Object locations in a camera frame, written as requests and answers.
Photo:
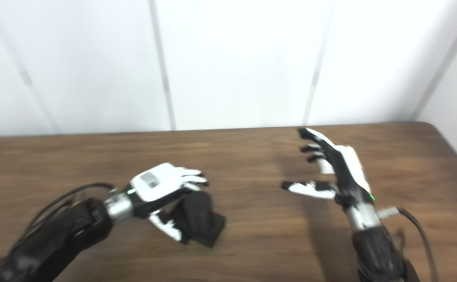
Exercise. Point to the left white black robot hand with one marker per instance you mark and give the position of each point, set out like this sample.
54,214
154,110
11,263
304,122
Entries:
156,186

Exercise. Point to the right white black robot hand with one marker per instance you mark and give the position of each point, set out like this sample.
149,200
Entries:
344,172

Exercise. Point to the white square piece with hole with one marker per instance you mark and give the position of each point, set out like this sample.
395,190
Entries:
325,167

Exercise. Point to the black peg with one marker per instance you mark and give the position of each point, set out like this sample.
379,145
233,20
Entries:
199,219

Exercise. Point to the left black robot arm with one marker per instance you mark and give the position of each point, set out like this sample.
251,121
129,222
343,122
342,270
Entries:
52,235

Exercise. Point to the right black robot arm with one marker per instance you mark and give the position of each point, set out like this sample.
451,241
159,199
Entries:
375,246

